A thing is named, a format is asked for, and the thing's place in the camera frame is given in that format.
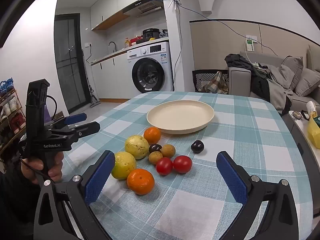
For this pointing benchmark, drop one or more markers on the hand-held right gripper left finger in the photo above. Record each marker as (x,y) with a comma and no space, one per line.
(98,180)

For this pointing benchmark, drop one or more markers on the grey blanket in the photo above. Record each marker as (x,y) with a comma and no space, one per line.
(277,90)

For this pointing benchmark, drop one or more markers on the wooden shoe rack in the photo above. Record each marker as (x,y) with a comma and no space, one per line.
(12,115)

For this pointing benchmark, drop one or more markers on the orange mandarin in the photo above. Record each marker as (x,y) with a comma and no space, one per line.
(140,181)
(152,135)

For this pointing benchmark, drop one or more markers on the person's left hand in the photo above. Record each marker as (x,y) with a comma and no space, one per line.
(56,165)

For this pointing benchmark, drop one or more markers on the person's left forearm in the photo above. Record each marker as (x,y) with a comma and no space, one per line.
(15,200)

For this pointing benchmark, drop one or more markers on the white side table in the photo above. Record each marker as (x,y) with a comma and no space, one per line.
(297,130)

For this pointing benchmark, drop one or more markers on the white lower kitchen cabinet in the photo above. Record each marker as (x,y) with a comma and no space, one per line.
(110,80)

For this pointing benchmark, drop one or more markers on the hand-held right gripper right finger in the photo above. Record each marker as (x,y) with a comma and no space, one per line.
(232,180)

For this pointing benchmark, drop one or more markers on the grey sofa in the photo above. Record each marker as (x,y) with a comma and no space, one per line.
(240,80)

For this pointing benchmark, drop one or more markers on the plaid cloth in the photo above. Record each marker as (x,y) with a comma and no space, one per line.
(215,83)

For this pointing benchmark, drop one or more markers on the teal checked tablecloth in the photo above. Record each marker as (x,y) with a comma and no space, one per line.
(225,135)

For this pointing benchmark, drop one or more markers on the black framed glass door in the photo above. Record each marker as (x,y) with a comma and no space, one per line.
(70,67)

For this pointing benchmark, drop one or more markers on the red cherry tomato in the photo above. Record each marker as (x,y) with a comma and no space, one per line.
(164,166)
(182,164)

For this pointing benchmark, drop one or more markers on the metal kitchen faucet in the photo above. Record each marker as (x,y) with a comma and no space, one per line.
(115,48)

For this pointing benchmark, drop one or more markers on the white green wall device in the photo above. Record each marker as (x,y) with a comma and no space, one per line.
(250,45)

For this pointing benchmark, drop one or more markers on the yellow bag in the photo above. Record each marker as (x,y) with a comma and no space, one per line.
(313,135)

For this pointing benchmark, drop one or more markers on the brown longan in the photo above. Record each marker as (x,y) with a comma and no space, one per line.
(155,157)
(168,151)

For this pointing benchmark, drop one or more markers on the white washing machine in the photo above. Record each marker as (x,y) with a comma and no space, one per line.
(150,75)

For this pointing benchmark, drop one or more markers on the black patterned basket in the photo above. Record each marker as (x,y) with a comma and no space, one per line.
(197,80)

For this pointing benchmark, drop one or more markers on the white upper cabinets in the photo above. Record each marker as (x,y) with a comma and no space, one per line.
(107,7)

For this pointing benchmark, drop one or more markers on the cream round plate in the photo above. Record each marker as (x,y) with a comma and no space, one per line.
(180,116)

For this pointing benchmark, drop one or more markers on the red box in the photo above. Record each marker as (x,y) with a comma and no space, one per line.
(135,40)

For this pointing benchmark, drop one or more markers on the yellow soap bottle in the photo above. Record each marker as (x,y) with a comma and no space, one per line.
(127,43)

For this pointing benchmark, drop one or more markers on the grey stick vacuum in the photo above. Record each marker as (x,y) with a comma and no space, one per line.
(94,101)

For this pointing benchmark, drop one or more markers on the dark purple cherry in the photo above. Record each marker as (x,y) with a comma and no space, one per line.
(155,148)
(197,147)

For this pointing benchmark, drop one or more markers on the dark clothes pile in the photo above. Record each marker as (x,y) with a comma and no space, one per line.
(237,60)

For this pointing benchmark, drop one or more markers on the yellow green passion fruit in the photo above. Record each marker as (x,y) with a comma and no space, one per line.
(125,166)
(137,147)

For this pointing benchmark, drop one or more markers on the white paper roll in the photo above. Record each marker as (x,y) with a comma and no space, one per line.
(311,107)

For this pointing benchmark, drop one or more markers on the black pressure cooker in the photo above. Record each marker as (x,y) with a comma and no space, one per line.
(150,33)

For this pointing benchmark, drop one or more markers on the silver metal object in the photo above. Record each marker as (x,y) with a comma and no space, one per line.
(297,115)

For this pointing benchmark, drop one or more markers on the white wall socket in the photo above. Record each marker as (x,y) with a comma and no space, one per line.
(88,45)

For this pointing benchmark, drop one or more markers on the grey cushion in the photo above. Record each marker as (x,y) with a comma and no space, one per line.
(307,82)
(291,72)

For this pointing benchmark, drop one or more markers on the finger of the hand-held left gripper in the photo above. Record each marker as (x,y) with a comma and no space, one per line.
(75,118)
(87,128)

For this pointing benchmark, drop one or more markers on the black range hood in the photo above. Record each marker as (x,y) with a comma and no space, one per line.
(145,6)

